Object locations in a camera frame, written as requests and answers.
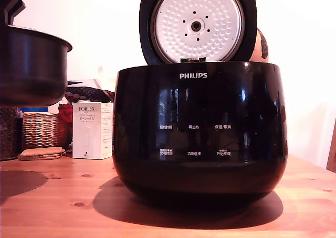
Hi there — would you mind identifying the round cork coaster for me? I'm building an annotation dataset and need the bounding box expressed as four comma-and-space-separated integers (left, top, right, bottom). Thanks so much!
20, 147, 66, 157
17, 153, 64, 161

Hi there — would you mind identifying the blue ball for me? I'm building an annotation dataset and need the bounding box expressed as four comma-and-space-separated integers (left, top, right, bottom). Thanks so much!
20, 106, 49, 113

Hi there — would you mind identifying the dark metal pot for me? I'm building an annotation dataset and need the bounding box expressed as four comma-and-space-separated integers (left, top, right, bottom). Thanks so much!
0, 25, 73, 107

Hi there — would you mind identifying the red knitted item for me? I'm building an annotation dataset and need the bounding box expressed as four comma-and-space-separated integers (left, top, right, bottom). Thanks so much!
58, 103, 74, 124

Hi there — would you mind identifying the woven wicker basket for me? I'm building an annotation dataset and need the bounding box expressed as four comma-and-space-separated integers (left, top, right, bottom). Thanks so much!
22, 111, 73, 151

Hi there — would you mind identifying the black Philips rice cooker body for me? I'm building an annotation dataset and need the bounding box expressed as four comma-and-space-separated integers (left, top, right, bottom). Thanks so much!
112, 60, 288, 201

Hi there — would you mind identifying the brown patterned vase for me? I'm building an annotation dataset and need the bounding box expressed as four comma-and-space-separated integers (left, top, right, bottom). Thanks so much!
250, 27, 270, 63

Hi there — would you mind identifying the white Porlex box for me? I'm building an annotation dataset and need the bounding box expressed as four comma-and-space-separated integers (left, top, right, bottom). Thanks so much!
72, 101, 114, 160

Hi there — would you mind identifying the glass jar of coffee beans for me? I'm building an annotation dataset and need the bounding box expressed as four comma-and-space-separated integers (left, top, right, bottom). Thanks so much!
0, 106, 23, 161

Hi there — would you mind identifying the dark dotted patterned cloth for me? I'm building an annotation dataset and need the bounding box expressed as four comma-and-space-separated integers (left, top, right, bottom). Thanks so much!
65, 85, 116, 104

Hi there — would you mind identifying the black rice cooker lid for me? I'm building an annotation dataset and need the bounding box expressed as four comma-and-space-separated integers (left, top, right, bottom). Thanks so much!
139, 0, 257, 65

